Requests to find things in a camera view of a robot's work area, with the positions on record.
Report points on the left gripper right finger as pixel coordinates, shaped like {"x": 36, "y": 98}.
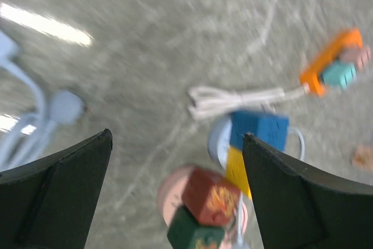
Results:
{"x": 300, "y": 206}

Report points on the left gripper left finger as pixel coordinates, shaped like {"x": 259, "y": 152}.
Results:
{"x": 50, "y": 203}

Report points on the yellow cube socket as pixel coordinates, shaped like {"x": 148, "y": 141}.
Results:
{"x": 236, "y": 172}

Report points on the blue cube socket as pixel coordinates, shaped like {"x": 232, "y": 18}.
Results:
{"x": 270, "y": 128}

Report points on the red-brown cube socket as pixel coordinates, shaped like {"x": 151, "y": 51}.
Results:
{"x": 210, "y": 197}

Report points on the grey-blue round socket base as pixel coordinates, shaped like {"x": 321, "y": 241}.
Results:
{"x": 219, "y": 140}

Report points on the dark green cube socket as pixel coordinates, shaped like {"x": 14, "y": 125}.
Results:
{"x": 185, "y": 232}

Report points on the pink round socket base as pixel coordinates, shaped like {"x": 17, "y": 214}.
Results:
{"x": 169, "y": 200}

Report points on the peach cube socket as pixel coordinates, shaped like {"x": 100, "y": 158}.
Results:
{"x": 362, "y": 158}

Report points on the teal plug adapter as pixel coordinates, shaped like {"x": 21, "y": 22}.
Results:
{"x": 339, "y": 74}

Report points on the pink plug adapter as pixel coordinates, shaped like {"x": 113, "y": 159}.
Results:
{"x": 360, "y": 57}

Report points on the orange power strip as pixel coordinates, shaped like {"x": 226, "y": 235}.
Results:
{"x": 310, "y": 76}

